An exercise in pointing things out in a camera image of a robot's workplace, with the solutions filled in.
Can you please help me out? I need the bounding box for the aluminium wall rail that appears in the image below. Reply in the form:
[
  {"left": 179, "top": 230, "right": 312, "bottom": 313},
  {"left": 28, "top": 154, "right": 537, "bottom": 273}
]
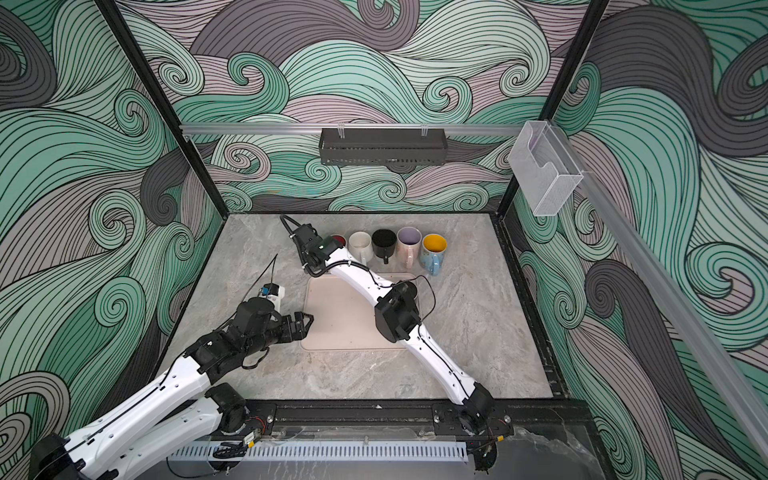
[
  {"left": 550, "top": 124, "right": 767, "bottom": 460},
  {"left": 180, "top": 122, "right": 523, "bottom": 137}
]

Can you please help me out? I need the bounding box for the aluminium wall rail right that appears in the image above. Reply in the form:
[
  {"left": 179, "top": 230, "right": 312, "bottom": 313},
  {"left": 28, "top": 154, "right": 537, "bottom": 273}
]
[{"left": 550, "top": 124, "right": 767, "bottom": 460}]

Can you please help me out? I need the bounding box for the black corner frame post left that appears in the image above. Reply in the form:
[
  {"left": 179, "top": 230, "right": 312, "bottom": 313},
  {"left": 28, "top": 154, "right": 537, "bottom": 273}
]
[{"left": 94, "top": 0, "right": 229, "bottom": 220}]

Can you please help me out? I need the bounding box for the black corner frame post right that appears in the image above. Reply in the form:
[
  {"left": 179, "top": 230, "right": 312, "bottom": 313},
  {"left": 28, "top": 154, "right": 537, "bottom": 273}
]
[{"left": 497, "top": 1, "right": 609, "bottom": 217}]

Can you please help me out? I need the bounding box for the blue butterfly mug yellow inside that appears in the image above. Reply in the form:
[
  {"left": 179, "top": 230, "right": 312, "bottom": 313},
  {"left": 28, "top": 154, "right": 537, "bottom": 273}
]
[{"left": 419, "top": 233, "right": 448, "bottom": 276}]

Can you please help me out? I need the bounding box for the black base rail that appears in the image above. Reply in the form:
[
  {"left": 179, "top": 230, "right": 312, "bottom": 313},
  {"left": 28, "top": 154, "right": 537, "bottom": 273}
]
[{"left": 149, "top": 397, "right": 517, "bottom": 445}]

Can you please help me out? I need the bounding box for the white ribbed mug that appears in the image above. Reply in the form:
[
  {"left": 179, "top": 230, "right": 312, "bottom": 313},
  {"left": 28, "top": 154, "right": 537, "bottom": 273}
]
[{"left": 347, "top": 231, "right": 374, "bottom": 265}]

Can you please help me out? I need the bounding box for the aluminium wall rail back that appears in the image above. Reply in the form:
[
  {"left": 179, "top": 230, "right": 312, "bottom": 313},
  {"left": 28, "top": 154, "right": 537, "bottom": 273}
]
[{"left": 180, "top": 122, "right": 523, "bottom": 137}]

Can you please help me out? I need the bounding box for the beige pink ribbed mug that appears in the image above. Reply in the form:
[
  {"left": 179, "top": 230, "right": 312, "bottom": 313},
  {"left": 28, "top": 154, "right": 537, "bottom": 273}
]
[{"left": 396, "top": 226, "right": 422, "bottom": 269}]

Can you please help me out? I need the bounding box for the black corner frame post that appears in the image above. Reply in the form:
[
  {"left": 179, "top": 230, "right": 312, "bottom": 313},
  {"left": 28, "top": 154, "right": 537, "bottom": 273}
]
[
  {"left": 497, "top": 1, "right": 609, "bottom": 217},
  {"left": 94, "top": 0, "right": 229, "bottom": 220}
]

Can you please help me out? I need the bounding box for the cream white mug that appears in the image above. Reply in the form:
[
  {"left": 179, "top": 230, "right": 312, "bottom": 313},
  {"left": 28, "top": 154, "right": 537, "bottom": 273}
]
[{"left": 332, "top": 234, "right": 347, "bottom": 248}]

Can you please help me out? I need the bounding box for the white slotted cable duct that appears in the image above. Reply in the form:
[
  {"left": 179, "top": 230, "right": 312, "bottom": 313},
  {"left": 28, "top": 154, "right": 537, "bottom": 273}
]
[{"left": 167, "top": 440, "right": 469, "bottom": 464}]

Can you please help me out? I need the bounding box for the beige silicone drying mat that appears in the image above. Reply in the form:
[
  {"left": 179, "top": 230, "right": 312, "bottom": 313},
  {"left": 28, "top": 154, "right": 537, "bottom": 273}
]
[{"left": 300, "top": 274, "right": 405, "bottom": 352}]

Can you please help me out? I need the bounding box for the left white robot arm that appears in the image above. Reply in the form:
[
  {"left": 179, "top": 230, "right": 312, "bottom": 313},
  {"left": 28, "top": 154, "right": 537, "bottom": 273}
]
[{"left": 28, "top": 297, "right": 314, "bottom": 479}]

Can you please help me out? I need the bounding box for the black wall tray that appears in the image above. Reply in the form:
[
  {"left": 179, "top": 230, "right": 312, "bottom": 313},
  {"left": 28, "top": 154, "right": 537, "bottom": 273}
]
[{"left": 319, "top": 127, "right": 448, "bottom": 166}]

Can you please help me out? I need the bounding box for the clear plastic wall bin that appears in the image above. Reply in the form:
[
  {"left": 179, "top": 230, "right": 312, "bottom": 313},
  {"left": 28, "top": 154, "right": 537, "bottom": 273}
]
[{"left": 507, "top": 121, "right": 583, "bottom": 217}]

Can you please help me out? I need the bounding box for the black mug white base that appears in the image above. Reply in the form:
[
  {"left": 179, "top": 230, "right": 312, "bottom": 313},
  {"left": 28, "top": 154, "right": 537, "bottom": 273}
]
[{"left": 371, "top": 229, "right": 398, "bottom": 265}]

